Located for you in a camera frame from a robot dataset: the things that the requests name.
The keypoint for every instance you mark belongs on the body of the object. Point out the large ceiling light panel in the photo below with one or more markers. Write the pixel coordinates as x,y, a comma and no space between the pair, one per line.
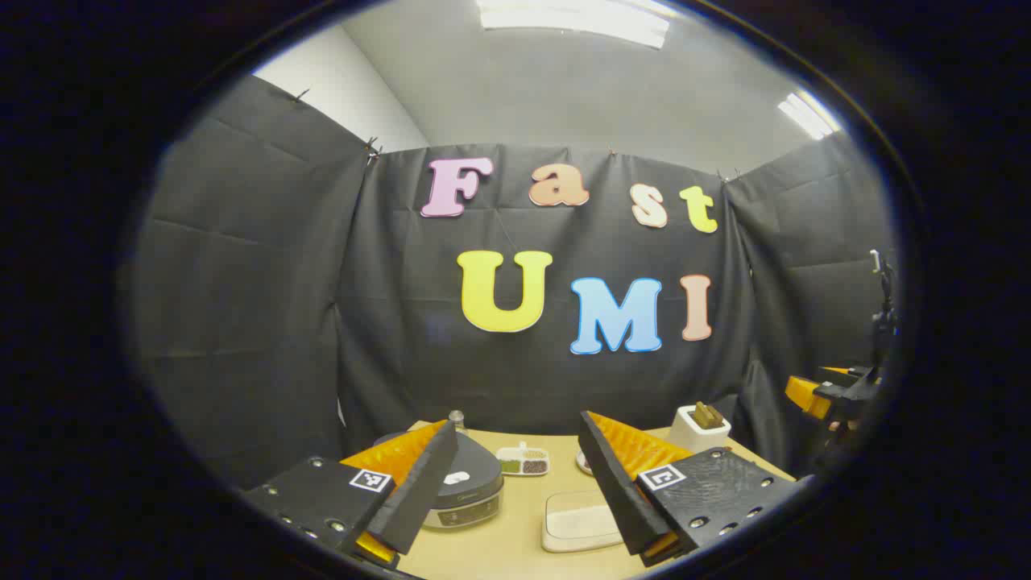
576,16

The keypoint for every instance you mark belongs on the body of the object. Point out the white round plate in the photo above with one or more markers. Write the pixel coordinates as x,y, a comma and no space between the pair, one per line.
582,463

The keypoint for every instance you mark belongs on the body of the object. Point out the white toaster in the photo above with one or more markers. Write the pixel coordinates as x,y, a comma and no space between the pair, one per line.
693,439

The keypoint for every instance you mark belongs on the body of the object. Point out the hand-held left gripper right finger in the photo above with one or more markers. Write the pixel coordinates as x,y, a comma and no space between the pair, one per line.
612,483

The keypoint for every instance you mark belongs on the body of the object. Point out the silver black rice cooker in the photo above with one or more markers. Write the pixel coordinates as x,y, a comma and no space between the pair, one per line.
475,483

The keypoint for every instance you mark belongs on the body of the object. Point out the clear glass tray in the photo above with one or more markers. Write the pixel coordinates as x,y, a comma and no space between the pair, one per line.
576,524

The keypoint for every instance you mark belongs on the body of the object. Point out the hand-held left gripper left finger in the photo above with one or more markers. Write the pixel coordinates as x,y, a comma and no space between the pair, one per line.
419,491

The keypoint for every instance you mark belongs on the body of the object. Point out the brown toast slice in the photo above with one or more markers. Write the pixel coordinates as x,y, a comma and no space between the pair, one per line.
701,416
717,413

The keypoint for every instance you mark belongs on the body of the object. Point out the small glass bottle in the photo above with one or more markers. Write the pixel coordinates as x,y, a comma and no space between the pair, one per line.
457,419

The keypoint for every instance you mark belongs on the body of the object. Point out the white divided dish of beans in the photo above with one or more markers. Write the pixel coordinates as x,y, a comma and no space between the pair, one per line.
523,461

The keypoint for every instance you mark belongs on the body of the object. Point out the small ceiling light panel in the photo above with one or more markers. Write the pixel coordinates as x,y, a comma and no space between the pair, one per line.
808,115

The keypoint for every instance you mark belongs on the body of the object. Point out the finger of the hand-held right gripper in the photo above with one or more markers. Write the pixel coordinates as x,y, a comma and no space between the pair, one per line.
805,393

